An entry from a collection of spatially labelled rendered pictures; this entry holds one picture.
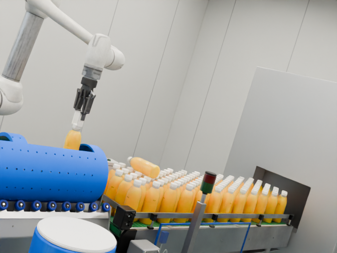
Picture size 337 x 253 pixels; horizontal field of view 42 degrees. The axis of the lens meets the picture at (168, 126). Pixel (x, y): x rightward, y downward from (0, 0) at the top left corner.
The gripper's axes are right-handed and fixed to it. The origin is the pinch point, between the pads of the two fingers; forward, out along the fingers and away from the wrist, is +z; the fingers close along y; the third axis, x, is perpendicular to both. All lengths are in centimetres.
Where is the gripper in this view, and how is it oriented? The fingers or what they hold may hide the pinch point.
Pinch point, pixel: (78, 119)
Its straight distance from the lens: 213.1
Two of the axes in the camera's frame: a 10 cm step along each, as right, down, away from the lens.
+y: 6.6, 2.6, -7.0
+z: -2.9, 9.5, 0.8
